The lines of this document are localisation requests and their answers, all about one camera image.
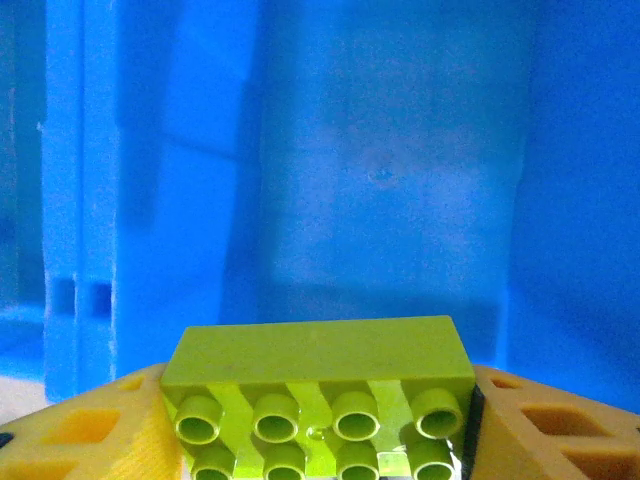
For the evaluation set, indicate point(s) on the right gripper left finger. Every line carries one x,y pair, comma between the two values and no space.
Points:
90,440

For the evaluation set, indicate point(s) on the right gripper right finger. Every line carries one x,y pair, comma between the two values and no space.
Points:
560,440

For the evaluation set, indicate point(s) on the green lego brick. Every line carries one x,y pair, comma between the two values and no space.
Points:
320,350

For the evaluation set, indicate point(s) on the blue plastic bin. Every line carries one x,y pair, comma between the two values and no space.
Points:
30,150
375,150

